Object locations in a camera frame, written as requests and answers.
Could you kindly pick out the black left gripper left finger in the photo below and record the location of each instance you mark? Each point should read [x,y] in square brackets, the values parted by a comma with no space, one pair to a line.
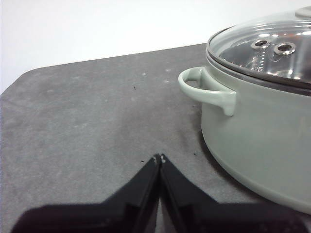
[102,218]

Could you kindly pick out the glass lid with green knob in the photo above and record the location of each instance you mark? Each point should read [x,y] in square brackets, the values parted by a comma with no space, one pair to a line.
[245,41]

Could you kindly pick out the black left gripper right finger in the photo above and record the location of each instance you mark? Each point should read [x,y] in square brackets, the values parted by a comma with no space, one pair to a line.
[230,218]

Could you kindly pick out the pale green electric steamer pot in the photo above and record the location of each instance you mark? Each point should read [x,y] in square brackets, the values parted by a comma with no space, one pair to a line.
[255,136]

